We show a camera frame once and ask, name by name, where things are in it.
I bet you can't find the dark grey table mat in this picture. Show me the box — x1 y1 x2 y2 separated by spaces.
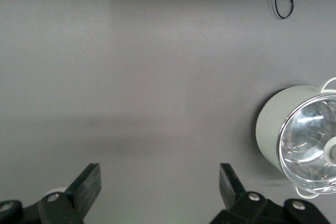
0 0 336 224

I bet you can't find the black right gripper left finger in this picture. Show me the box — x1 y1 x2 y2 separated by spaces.
0 163 102 224

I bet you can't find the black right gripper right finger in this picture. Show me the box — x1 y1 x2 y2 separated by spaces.
211 163 331 224

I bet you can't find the grey-green cooking pot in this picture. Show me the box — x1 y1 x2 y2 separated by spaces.
256 77 336 200

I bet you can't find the glass pot lid grey knob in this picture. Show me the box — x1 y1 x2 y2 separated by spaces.
277 93 336 196

